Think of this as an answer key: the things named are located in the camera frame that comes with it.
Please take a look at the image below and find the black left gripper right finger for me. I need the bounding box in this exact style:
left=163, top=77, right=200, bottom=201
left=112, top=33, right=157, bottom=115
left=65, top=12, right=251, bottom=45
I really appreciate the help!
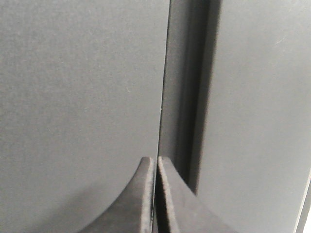
left=155, top=156, right=235, bottom=233

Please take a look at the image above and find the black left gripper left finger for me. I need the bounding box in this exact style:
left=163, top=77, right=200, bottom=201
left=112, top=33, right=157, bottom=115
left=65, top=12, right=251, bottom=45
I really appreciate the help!
left=80, top=157, right=155, bottom=233

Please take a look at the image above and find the dark grey fridge door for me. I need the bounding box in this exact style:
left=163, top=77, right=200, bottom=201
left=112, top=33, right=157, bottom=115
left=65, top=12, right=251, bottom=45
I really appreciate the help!
left=0, top=0, right=169, bottom=233
left=159, top=0, right=311, bottom=233

